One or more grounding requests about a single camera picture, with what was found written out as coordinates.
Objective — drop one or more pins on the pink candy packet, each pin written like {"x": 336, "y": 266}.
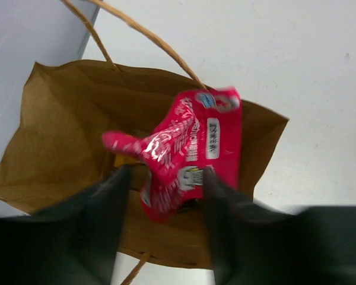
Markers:
{"x": 202, "y": 129}

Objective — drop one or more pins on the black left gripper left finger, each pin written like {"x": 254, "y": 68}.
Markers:
{"x": 74, "y": 241}

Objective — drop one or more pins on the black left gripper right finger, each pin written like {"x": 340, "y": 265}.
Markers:
{"x": 252, "y": 244}

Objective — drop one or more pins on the yellow snack packet in bag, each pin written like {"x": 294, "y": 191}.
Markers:
{"x": 121, "y": 160}

